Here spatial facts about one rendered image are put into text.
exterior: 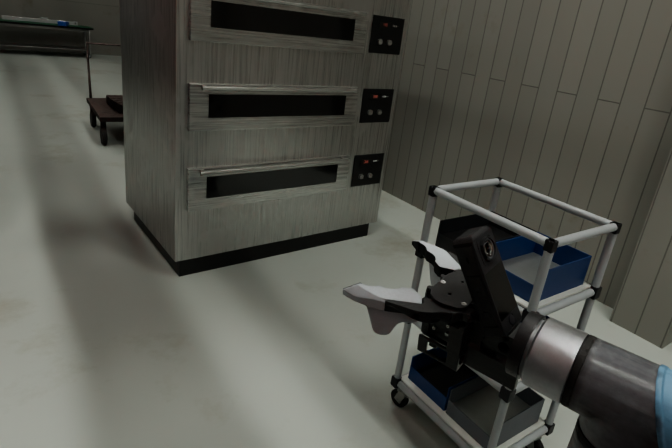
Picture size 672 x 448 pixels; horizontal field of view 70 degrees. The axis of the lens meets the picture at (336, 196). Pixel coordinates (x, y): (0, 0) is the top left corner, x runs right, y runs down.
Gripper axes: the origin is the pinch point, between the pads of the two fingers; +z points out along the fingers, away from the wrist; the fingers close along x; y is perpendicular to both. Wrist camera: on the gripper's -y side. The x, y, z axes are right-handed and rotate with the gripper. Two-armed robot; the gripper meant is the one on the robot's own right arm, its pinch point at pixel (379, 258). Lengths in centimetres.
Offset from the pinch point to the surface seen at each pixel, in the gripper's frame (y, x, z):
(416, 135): 104, 320, 188
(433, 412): 122, 83, 27
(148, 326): 130, 39, 161
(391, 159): 135, 323, 214
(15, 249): 127, 19, 279
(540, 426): 125, 108, -6
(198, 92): 27, 96, 185
